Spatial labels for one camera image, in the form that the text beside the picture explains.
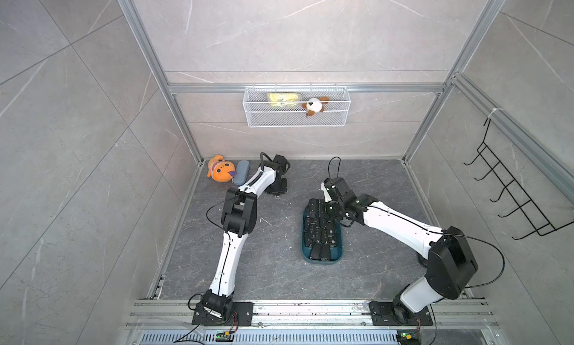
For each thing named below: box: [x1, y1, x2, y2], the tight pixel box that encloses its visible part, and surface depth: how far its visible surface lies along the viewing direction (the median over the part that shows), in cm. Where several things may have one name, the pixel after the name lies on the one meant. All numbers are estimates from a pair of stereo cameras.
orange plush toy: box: [207, 154, 237, 183], surface depth 108 cm
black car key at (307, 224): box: [304, 215, 311, 233], surface depth 94 cm
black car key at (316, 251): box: [310, 241, 322, 261], surface depth 88 cm
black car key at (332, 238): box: [327, 228, 338, 248], surface depth 92 cm
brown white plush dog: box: [301, 96, 331, 117], surface depth 87 cm
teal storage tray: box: [301, 209, 344, 265], surface depth 88 cm
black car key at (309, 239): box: [304, 230, 314, 248], surface depth 90 cm
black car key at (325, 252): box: [320, 244, 331, 262], surface depth 89 cm
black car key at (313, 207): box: [307, 197, 320, 218], surface depth 78 cm
